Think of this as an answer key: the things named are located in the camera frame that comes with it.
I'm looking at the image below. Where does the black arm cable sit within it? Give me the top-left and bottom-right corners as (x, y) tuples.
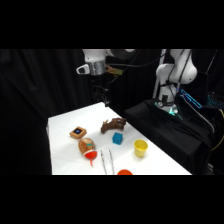
(106, 49), (168, 68)

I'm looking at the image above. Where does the yellow cable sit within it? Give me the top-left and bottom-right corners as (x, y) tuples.
(211, 109), (224, 152)

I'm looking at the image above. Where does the black curtain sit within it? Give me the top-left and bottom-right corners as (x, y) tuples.
(0, 49), (224, 176)

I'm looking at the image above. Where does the blue-lit device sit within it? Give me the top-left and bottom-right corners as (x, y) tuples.
(179, 88), (204, 110)

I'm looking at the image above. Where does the black cloth-covered robot stand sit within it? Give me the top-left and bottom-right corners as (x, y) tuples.
(123, 99), (214, 176)

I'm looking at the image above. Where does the small green light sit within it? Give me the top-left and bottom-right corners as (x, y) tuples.
(168, 107), (180, 118)

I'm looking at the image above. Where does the yellow plastic cup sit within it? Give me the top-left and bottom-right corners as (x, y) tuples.
(133, 139), (149, 159)

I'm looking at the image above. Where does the brown moose plush toy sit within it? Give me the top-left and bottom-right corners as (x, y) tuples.
(100, 117), (128, 135)

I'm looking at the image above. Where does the blue cube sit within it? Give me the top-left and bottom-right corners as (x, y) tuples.
(111, 131), (124, 146)

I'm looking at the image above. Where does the orange and brown plush toy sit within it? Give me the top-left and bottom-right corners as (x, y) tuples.
(78, 137), (99, 167)

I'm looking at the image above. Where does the orange bowl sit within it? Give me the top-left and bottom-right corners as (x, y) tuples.
(116, 168), (134, 176)

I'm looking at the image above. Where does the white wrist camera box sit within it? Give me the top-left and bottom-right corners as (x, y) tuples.
(75, 63), (91, 75)

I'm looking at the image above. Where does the wooden block with blue centre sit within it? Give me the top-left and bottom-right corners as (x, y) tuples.
(69, 126), (88, 140)

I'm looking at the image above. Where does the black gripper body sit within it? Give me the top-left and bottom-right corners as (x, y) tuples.
(91, 74), (110, 100)

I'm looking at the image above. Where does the teal-lit keyboard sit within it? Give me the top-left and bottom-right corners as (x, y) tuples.
(206, 94), (224, 110)

